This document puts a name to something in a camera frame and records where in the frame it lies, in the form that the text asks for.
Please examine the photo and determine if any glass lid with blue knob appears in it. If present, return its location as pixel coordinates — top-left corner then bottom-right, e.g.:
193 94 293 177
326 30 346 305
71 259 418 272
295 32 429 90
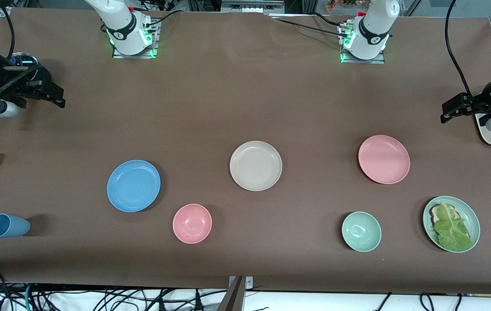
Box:
10 52 39 72

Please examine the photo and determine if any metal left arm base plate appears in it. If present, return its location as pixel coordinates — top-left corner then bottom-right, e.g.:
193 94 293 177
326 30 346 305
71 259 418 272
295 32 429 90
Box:
338 22 386 64

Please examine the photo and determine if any toasted bread slice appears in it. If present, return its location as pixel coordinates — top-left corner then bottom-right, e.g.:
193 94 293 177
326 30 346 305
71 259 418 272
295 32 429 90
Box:
429 204 459 225

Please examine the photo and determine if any grey metal box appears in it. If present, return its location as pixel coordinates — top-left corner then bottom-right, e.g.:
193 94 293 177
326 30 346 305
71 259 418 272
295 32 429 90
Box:
221 0 285 13

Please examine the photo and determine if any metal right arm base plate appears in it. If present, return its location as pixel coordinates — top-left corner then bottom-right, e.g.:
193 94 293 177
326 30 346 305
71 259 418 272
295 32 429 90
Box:
112 19 160 59

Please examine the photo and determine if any metal table bracket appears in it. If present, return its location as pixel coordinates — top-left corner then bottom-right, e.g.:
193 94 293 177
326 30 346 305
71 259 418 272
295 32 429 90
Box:
217 276 253 311

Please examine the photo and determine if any brown table cover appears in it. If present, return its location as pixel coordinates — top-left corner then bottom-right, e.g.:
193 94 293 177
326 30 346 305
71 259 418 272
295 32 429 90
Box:
0 8 491 295

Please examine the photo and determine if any green lettuce leaf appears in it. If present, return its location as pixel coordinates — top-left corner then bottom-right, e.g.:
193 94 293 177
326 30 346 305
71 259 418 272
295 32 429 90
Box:
433 202 473 252

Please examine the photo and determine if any black cable on table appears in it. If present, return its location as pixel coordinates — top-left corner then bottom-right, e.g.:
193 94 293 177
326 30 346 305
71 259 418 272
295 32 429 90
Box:
310 12 350 27
276 17 346 36
144 10 185 27

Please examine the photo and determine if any small pink bowl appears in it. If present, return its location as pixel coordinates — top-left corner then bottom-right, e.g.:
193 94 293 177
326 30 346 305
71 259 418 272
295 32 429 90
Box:
172 203 212 244

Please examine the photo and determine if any small green bowl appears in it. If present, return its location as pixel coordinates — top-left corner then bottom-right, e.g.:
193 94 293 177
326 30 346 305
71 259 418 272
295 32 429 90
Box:
342 211 382 252

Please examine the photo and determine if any blue cup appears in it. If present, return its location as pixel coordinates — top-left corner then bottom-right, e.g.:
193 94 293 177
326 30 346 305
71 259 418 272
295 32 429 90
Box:
0 213 31 239

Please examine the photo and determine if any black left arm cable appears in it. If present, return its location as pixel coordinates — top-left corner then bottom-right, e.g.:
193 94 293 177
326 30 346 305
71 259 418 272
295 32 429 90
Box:
445 0 475 99

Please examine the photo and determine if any pink plate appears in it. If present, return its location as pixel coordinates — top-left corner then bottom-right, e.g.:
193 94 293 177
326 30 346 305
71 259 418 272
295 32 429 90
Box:
358 135 411 185

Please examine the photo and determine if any teal cable under table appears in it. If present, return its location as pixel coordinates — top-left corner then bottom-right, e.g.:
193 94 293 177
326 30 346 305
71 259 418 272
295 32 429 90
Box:
23 284 35 311

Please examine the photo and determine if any blue plate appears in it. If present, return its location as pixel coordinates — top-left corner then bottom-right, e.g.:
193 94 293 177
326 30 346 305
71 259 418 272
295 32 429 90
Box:
107 160 161 213

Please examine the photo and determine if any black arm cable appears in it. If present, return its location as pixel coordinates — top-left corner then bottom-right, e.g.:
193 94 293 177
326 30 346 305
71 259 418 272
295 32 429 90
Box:
445 0 475 99
0 6 51 104

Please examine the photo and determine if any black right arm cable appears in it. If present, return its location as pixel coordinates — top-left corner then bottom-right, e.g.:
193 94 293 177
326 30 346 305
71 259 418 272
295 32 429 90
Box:
0 6 51 104

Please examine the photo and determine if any green plate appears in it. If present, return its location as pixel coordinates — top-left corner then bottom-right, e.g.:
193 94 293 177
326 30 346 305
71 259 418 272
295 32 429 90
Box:
422 196 481 253

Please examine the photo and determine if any beige plate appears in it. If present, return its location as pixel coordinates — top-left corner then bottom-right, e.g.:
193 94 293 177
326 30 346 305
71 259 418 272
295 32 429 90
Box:
229 141 283 192

